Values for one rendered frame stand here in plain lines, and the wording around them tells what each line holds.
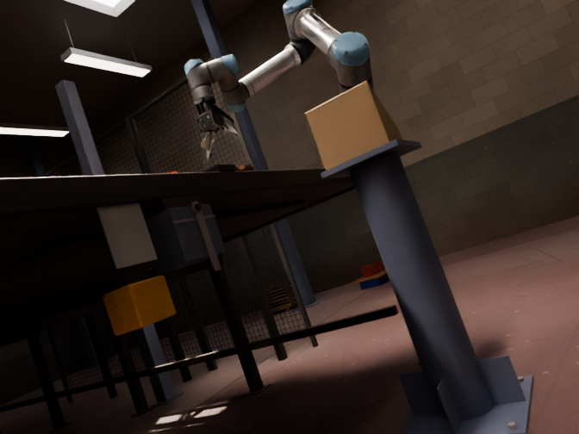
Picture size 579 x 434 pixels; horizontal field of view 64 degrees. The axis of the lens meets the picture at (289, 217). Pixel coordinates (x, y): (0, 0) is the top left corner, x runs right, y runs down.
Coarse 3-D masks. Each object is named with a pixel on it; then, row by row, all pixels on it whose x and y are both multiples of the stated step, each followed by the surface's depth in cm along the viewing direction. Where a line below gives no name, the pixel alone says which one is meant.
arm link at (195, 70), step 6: (192, 60) 170; (198, 60) 171; (186, 66) 171; (192, 66) 169; (198, 66) 170; (204, 66) 170; (186, 72) 171; (192, 72) 170; (198, 72) 169; (204, 72) 169; (192, 78) 170; (198, 78) 169; (204, 78) 170; (210, 78) 171; (192, 84) 170; (198, 84) 169; (204, 84) 169; (210, 84) 172; (192, 90) 171
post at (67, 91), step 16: (64, 80) 337; (64, 96) 337; (64, 112) 338; (80, 112) 339; (80, 128) 334; (80, 144) 333; (80, 160) 335; (96, 160) 337; (144, 336) 321; (144, 352) 323; (160, 352) 326; (160, 384) 318; (160, 400) 319
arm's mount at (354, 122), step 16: (336, 96) 148; (352, 96) 145; (368, 96) 143; (320, 112) 151; (336, 112) 148; (352, 112) 146; (368, 112) 143; (384, 112) 148; (320, 128) 152; (336, 128) 149; (352, 128) 146; (368, 128) 144; (384, 128) 142; (320, 144) 152; (336, 144) 149; (352, 144) 147; (368, 144) 144; (336, 160) 150
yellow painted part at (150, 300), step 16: (128, 272) 88; (128, 288) 82; (144, 288) 85; (160, 288) 88; (112, 304) 85; (128, 304) 83; (144, 304) 84; (160, 304) 87; (112, 320) 85; (128, 320) 83; (144, 320) 83
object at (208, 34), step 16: (192, 0) 610; (208, 0) 615; (208, 16) 601; (208, 32) 603; (224, 48) 607; (240, 112) 590; (256, 144) 592; (256, 160) 586; (288, 224) 590; (288, 240) 577; (288, 256) 578; (304, 272) 583; (304, 288) 571; (304, 304) 573
